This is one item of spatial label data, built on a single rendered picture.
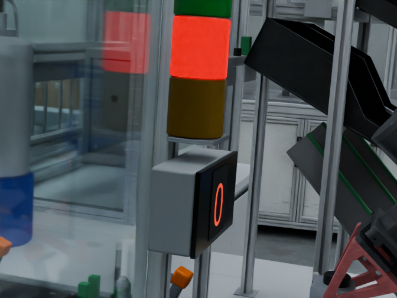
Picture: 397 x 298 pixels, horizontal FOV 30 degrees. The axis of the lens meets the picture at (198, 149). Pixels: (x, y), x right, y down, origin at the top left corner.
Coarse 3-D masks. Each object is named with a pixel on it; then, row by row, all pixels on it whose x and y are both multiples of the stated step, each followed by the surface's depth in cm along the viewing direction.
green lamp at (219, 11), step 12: (180, 0) 60; (192, 0) 60; (204, 0) 60; (216, 0) 60; (228, 0) 61; (180, 12) 60; (192, 12) 60; (204, 12) 60; (216, 12) 60; (228, 12) 61
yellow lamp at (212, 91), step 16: (176, 80) 61; (192, 80) 61; (208, 80) 61; (224, 80) 62; (176, 96) 61; (192, 96) 61; (208, 96) 61; (224, 96) 63; (176, 112) 62; (192, 112) 61; (208, 112) 61; (176, 128) 62; (192, 128) 61; (208, 128) 62
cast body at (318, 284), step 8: (328, 272) 82; (320, 280) 82; (328, 280) 80; (344, 280) 80; (352, 280) 83; (312, 288) 80; (320, 288) 80; (344, 288) 80; (352, 288) 80; (312, 296) 80; (320, 296) 80
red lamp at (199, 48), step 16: (176, 16) 61; (176, 32) 61; (192, 32) 60; (208, 32) 60; (224, 32) 61; (176, 48) 61; (192, 48) 60; (208, 48) 60; (224, 48) 61; (176, 64) 61; (192, 64) 60; (208, 64) 60; (224, 64) 62
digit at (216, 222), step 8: (224, 168) 65; (216, 176) 62; (224, 176) 65; (216, 184) 63; (224, 184) 65; (216, 192) 63; (224, 192) 66; (216, 200) 63; (224, 200) 66; (216, 208) 64; (224, 208) 66; (216, 216) 64; (216, 224) 64; (216, 232) 64
